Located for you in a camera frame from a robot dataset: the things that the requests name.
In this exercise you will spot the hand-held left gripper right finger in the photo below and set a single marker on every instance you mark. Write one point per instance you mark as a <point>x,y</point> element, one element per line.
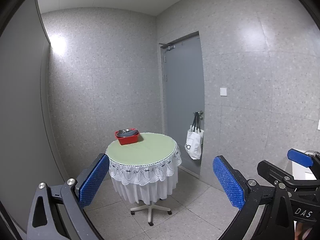
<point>227,182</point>

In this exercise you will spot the large steel bowl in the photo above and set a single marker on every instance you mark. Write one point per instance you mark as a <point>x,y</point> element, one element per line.
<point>124,131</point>

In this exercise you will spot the white wall switch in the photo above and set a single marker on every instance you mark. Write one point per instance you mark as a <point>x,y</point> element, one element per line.
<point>223,91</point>

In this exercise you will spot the red plastic basket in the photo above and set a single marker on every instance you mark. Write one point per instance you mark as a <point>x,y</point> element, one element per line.
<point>128,140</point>

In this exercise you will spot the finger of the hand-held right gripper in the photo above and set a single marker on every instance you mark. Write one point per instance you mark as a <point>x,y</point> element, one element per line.
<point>272,170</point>
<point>300,157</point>

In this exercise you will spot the grey door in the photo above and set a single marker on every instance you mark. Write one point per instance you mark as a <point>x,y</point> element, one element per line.
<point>183,92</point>

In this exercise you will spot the white tote bag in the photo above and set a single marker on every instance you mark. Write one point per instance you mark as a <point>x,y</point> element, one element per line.
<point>193,143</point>

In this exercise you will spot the round table with white tablecloth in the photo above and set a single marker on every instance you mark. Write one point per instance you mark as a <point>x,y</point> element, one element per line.
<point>142,152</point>

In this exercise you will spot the white wheeled table base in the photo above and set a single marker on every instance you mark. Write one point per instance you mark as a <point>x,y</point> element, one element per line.
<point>150,210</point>

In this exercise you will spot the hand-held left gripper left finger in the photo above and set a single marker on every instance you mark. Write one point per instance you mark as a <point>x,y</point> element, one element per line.
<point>93,180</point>

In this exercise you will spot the dark bowls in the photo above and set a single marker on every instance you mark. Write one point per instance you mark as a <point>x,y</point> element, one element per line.
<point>130,134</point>

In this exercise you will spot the metal door closer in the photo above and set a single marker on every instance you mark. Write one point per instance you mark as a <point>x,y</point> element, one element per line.
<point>168,46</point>

